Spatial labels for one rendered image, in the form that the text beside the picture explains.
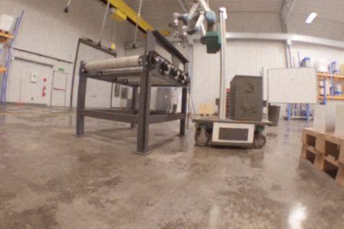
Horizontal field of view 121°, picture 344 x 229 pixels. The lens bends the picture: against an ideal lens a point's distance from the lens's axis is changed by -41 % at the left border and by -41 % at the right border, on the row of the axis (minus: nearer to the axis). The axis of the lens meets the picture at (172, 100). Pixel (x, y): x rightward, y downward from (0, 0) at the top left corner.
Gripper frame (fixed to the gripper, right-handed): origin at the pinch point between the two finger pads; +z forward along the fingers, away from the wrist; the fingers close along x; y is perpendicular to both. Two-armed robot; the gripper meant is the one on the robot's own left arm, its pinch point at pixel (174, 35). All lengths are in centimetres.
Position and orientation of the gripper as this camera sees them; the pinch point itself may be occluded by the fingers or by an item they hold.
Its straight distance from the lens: 199.4
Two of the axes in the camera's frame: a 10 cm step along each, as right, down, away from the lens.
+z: -0.6, 10.0, -0.4
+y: 9.3, 0.4, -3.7
